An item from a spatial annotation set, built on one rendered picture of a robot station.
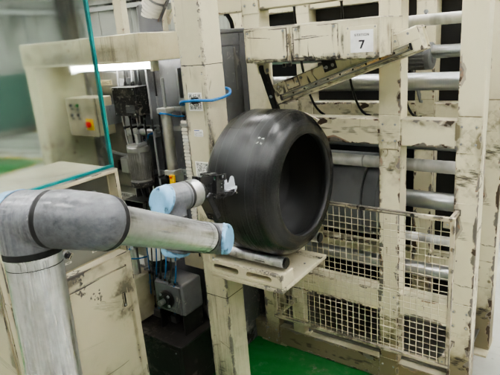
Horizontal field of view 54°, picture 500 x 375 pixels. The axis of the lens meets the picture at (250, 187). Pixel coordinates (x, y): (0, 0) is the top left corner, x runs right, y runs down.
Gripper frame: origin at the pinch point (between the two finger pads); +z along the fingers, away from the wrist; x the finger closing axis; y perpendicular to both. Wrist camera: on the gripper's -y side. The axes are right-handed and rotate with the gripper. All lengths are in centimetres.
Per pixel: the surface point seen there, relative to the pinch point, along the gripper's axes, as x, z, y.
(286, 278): -10.4, 19.0, -37.3
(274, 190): -12.1, 8.1, -0.6
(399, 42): -38, 55, 52
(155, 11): 81, 43, 73
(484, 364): -66, 130, -109
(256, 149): -5.5, 6.0, 14.0
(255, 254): 3.2, 17.8, -29.9
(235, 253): 13.0, 17.4, -31.1
